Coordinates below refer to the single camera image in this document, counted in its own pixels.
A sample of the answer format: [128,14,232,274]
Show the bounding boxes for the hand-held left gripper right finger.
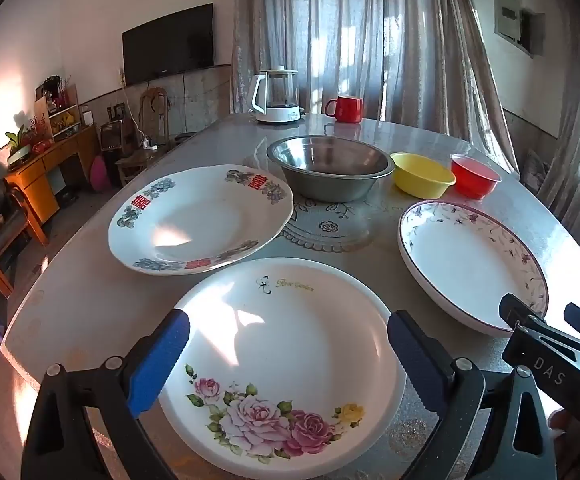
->
[387,310,558,480]

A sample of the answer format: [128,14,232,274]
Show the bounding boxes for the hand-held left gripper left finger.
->
[20,308,191,480]

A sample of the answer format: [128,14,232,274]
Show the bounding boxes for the white plate with purple floral rim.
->
[398,200,549,337]

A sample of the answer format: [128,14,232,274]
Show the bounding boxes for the white plate with rose print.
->
[159,257,407,480]

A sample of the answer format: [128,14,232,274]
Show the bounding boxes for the red plastic bowl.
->
[450,153,502,200]

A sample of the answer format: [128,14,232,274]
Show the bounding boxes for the white plate with red characters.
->
[108,164,295,276]

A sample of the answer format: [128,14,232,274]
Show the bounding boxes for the yellow plastic bowl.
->
[390,152,456,199]

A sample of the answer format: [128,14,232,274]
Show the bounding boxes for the stainless steel bowl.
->
[266,135,395,203]

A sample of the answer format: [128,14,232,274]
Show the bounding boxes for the patterned cushion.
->
[520,149,551,192]

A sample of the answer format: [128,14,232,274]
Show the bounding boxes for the pink bag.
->
[90,155,112,192]

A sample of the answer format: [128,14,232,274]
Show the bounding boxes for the brown wooden chair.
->
[115,87,171,184]

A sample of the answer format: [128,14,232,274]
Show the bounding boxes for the orange wooden cabinet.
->
[4,125,98,226]

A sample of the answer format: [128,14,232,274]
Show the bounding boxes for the brown speaker box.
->
[100,120,126,152]

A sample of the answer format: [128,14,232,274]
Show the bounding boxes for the red mug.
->
[324,95,363,124]

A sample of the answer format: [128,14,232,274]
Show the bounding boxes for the potted green plant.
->
[5,125,33,167]

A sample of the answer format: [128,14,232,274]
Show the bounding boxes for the wooden display shelf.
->
[34,77,81,137]

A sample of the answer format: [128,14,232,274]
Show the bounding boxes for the white glass electric kettle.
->
[248,66,307,125]

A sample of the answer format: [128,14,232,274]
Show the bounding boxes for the wide sheer curtain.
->
[230,0,520,171]

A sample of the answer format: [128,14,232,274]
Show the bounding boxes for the black flat television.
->
[122,3,215,87]

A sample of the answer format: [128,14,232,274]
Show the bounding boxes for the wall electrical box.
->
[493,0,545,58]

